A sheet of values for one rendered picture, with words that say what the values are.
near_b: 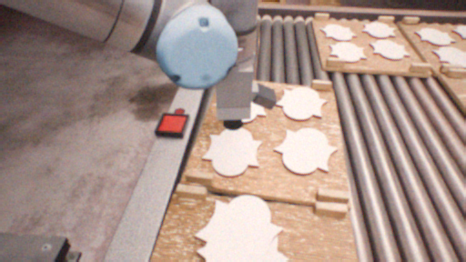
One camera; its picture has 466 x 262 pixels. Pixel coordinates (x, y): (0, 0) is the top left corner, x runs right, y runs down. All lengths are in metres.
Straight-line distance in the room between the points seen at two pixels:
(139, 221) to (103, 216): 1.18
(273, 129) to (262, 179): 0.16
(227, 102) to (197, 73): 0.24
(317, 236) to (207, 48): 0.40
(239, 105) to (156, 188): 0.27
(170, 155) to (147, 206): 0.14
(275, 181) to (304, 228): 0.11
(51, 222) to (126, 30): 1.69
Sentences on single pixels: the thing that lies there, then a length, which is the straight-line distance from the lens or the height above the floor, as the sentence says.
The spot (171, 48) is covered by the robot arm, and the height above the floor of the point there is 1.31.
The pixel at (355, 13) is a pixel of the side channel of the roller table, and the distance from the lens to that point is 1.46.
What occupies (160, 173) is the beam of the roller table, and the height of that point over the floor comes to 0.92.
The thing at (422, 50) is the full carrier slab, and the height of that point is 0.94.
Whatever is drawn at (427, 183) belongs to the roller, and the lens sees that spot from 0.76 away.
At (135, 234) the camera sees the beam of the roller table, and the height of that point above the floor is 0.92.
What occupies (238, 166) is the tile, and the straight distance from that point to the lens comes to 0.60.
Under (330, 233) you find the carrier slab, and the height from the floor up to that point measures 0.94.
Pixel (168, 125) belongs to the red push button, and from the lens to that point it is 0.73.
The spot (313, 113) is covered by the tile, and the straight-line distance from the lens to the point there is 0.76.
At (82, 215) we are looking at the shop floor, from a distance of 1.83.
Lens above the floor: 1.41
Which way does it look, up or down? 44 degrees down
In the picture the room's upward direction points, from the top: straight up
